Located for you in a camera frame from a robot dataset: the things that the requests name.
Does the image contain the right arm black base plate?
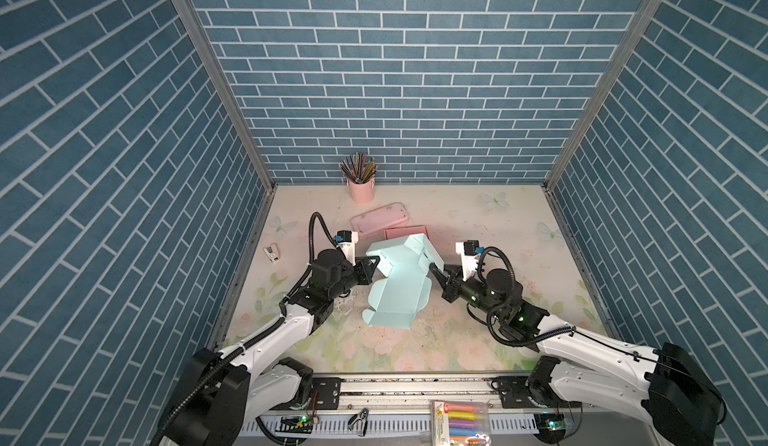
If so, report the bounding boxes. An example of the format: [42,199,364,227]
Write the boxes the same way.
[490,375,552,409]

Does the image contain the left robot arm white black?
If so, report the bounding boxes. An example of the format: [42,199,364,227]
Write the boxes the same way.
[150,248,381,445]

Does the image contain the right small circuit board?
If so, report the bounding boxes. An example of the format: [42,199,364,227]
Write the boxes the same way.
[534,413,568,445]

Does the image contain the pink pencil cup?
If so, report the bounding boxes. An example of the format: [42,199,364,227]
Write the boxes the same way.
[347,177,375,204]

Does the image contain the small circuit board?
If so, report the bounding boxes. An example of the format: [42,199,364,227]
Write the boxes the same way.
[534,413,568,445]
[276,415,315,435]

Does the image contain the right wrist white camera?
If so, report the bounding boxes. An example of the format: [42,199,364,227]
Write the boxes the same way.
[455,240,483,281]

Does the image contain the pink paper box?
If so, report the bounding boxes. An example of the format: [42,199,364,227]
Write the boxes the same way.
[384,225,429,240]

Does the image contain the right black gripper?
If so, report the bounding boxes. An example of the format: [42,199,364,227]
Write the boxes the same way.
[429,262,505,324]

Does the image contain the pink pencil case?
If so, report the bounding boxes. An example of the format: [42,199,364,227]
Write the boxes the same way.
[350,202,410,239]

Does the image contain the light blue paper box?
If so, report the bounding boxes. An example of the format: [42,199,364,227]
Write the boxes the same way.
[362,233,444,330]

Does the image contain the black metal clip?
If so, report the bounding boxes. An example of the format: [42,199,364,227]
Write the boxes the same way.
[347,408,369,437]

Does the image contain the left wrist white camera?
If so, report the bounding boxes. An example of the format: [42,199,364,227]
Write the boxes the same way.
[335,230,359,266]

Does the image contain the aluminium front rail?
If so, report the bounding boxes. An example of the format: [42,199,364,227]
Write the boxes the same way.
[173,371,667,417]

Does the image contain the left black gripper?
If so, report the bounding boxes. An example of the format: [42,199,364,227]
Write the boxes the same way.
[326,255,382,303]

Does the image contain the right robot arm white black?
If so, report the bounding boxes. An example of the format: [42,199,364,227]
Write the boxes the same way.
[429,264,727,445]

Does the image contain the pack of coloured markers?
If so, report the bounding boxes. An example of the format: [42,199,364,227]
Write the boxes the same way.
[430,401,492,446]

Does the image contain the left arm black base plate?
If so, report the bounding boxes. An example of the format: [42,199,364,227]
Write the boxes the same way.
[292,377,342,411]

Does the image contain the wrist white camera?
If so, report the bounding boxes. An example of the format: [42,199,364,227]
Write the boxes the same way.
[455,240,483,281]
[335,230,359,266]

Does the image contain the small white pencil sharpener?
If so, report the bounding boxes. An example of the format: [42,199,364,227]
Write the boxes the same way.
[263,243,280,263]

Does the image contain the left black corrugated cable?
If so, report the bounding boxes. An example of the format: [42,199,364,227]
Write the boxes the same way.
[149,211,338,446]

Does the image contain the bundle of coloured pencils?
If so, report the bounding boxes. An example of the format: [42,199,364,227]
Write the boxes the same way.
[339,152,378,184]

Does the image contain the left small circuit board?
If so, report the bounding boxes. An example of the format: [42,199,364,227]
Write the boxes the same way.
[276,415,315,435]

